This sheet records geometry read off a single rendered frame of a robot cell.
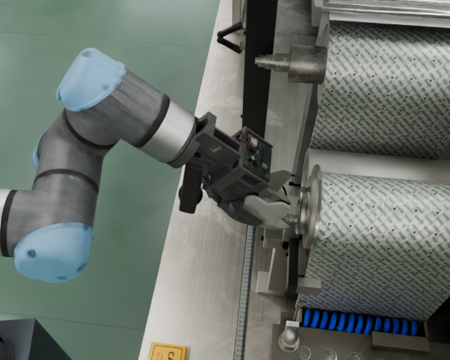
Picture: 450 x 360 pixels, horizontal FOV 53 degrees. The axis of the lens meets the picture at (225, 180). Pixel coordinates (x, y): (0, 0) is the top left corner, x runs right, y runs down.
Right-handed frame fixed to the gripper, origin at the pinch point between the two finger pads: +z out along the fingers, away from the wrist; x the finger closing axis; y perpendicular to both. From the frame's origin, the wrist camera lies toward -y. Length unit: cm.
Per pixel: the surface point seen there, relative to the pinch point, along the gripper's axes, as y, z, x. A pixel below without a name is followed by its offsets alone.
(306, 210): 3.6, 2.0, -0.1
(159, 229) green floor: -127, 45, 70
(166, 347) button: -38.0, 7.8, -11.4
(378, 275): 4.4, 17.7, -4.4
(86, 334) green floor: -140, 30, 17
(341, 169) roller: 4.3, 10.1, 12.4
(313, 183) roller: 6.0, 0.8, 3.0
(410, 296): 4.0, 27.1, -4.4
